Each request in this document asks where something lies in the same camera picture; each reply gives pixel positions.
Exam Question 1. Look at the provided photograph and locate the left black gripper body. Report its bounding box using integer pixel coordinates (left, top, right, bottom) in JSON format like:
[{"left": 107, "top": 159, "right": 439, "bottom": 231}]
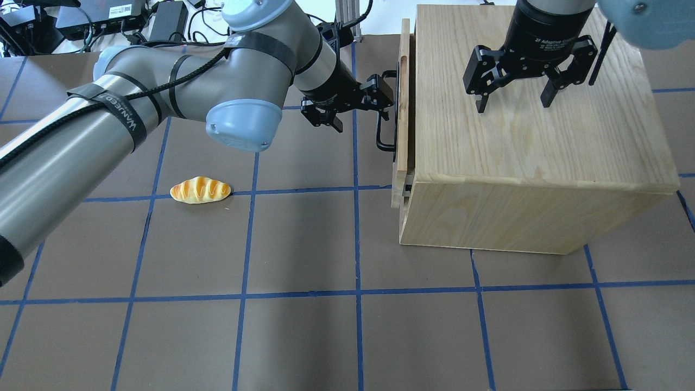
[{"left": 300, "top": 60, "right": 369, "bottom": 118}]

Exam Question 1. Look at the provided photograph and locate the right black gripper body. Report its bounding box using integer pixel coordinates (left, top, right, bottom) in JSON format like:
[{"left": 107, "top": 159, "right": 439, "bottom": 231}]
[{"left": 501, "top": 1, "right": 593, "bottom": 80}]

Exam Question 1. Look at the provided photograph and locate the black metal drawer handle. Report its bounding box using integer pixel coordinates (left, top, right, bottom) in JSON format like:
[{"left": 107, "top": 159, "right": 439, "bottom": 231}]
[{"left": 376, "top": 62, "right": 401, "bottom": 162}]

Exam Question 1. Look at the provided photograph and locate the wooden drawer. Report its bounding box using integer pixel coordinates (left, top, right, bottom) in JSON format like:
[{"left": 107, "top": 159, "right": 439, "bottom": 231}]
[{"left": 391, "top": 19, "right": 415, "bottom": 211}]

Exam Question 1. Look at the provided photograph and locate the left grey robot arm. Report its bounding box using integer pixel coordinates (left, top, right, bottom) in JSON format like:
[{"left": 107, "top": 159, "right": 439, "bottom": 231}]
[{"left": 1, "top": 1, "right": 395, "bottom": 285}]

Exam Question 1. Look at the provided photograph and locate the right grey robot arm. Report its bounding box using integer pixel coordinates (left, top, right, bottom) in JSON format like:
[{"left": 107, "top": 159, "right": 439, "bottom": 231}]
[{"left": 463, "top": 1, "right": 694, "bottom": 113}]

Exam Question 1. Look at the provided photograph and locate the light wooden drawer cabinet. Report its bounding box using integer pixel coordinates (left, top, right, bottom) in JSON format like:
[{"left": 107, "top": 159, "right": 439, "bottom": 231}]
[{"left": 400, "top": 4, "right": 680, "bottom": 254}]

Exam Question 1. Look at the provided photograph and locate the toy bread roll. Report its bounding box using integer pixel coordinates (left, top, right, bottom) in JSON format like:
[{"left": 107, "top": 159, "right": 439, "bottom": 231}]
[{"left": 169, "top": 176, "right": 232, "bottom": 205}]

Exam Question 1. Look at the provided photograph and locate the black power adapter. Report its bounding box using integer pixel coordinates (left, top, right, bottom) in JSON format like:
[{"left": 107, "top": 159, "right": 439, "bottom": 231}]
[{"left": 148, "top": 1, "right": 188, "bottom": 42}]

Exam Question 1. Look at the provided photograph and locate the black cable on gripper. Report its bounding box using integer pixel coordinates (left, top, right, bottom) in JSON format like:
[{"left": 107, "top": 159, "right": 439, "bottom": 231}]
[{"left": 589, "top": 22, "right": 618, "bottom": 86}]

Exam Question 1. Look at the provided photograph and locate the aluminium frame post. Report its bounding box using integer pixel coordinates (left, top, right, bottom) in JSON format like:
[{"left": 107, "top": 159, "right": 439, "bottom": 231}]
[{"left": 333, "top": 0, "right": 363, "bottom": 42}]

